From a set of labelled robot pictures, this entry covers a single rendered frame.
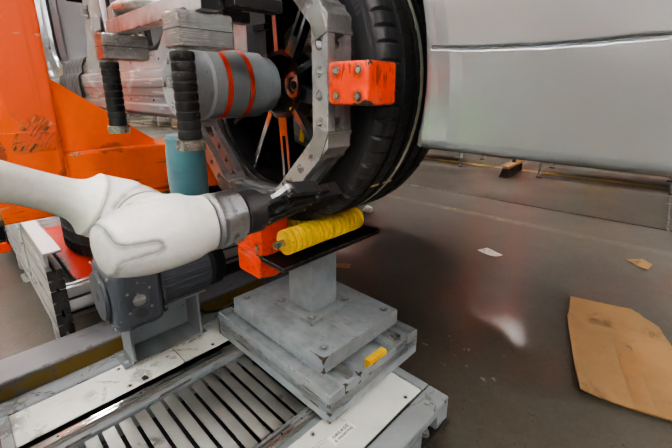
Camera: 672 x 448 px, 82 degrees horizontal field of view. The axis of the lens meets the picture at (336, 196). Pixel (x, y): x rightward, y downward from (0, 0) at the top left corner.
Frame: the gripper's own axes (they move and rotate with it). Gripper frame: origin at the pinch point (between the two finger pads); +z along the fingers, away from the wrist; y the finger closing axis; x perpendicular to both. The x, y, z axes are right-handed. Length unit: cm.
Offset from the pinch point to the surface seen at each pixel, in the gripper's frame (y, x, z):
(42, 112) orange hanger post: -35, 56, -34
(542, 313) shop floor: -31, -60, 97
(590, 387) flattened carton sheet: -13, -74, 63
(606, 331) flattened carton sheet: -15, -73, 99
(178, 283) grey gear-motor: -54, 9, -14
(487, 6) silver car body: 42.4, 2.3, 4.7
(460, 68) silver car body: 34.3, -1.2, 4.7
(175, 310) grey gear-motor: -77, 7, -10
